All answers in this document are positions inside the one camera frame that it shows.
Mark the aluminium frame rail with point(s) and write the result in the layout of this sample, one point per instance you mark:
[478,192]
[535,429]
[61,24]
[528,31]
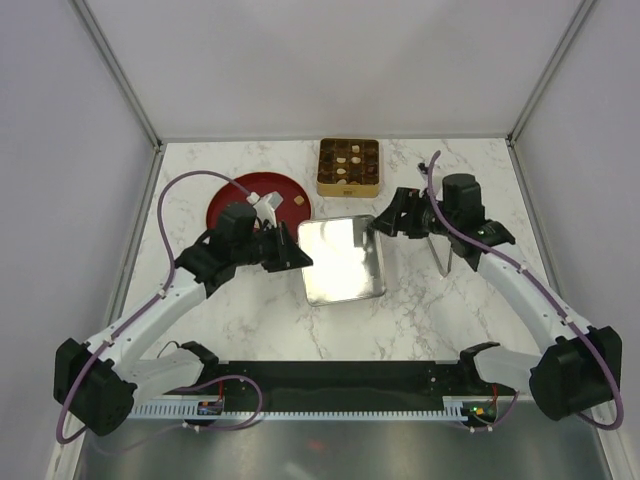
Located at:
[568,378]

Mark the white slotted cable duct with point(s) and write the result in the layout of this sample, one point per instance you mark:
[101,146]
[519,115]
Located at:
[365,407]

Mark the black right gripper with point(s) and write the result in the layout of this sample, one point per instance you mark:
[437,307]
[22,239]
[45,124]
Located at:
[405,201]

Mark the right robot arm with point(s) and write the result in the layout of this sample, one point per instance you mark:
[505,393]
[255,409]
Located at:
[491,251]

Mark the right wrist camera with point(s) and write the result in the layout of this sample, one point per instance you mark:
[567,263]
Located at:
[432,182]

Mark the silver metal tongs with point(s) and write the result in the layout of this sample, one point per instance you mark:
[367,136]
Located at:
[442,254]

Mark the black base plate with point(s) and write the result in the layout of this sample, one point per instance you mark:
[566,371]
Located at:
[427,378]

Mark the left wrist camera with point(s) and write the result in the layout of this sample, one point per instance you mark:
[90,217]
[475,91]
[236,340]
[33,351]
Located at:
[265,207]

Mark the red round tray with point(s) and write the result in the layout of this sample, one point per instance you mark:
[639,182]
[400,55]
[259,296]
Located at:
[263,183]

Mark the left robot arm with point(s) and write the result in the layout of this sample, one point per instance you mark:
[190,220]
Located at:
[100,381]

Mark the silver tin lid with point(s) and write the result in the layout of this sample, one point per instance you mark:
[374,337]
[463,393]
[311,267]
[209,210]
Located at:
[347,259]

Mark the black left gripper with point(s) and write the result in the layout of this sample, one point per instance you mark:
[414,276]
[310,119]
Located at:
[287,254]

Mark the gold chocolate tin box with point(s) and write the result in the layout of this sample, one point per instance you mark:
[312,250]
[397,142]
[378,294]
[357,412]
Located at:
[361,180]

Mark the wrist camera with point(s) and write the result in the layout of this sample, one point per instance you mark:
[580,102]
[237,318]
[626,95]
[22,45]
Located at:
[265,207]
[432,182]

